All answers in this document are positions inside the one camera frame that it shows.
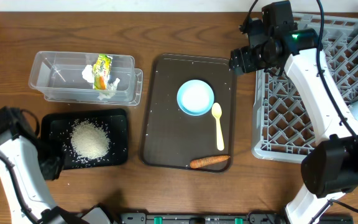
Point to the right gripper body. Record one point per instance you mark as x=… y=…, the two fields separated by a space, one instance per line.
x=248 y=61

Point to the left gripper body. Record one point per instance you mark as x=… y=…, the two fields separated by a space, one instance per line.
x=50 y=158

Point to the white rice pile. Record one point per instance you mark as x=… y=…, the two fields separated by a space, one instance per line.
x=88 y=140

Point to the black plastic bin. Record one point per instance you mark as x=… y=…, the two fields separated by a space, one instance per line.
x=58 y=127

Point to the yellow plastic spoon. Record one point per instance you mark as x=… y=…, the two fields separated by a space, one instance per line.
x=217 y=113

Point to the light blue bowl with rice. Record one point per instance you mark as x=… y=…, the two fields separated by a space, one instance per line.
x=195 y=97

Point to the clear plastic bin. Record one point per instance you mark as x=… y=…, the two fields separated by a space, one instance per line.
x=58 y=76

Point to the white tissue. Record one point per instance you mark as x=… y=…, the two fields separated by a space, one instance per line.
x=106 y=90

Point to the yellow green snack wrapper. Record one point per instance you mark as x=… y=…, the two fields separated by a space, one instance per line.
x=101 y=70

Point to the orange carrot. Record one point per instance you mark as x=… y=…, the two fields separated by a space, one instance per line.
x=207 y=161

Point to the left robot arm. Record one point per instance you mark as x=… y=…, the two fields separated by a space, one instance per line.
x=26 y=163

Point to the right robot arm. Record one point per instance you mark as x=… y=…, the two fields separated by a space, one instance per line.
x=331 y=169

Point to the grey dishwasher rack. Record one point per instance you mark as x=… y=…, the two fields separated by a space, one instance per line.
x=282 y=129

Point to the brown serving tray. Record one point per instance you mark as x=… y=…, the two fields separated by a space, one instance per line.
x=170 y=137

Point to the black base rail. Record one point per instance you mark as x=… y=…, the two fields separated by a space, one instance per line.
x=253 y=218

